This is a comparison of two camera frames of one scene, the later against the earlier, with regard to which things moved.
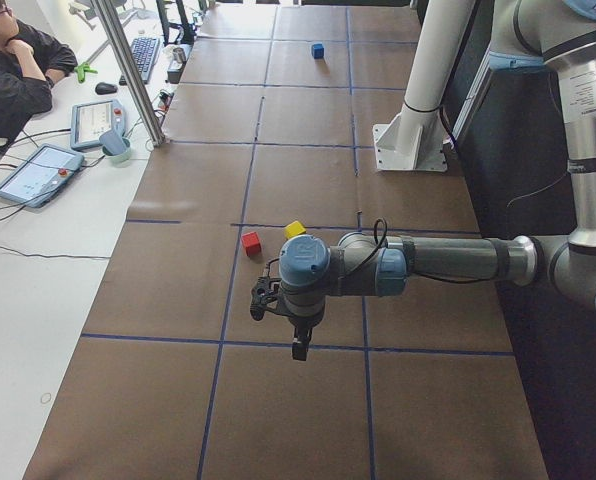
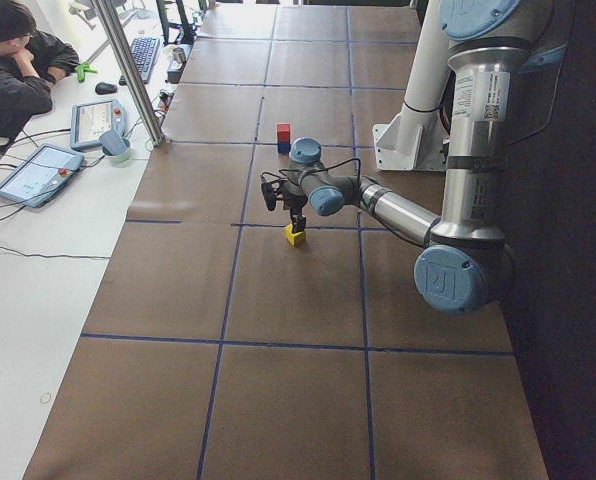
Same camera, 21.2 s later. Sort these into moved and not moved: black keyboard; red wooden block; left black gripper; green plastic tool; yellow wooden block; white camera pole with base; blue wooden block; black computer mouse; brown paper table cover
Moved: blue wooden block; left black gripper; red wooden block
Not moved: white camera pole with base; black keyboard; black computer mouse; green plastic tool; yellow wooden block; brown paper table cover
